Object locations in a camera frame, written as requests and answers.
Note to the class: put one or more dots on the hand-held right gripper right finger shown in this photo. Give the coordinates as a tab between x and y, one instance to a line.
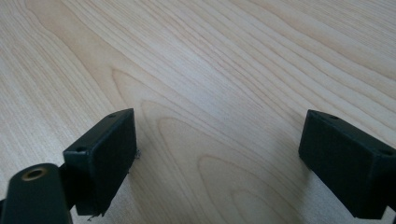
348	168

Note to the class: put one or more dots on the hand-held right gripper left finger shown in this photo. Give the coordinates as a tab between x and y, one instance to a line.
102	161

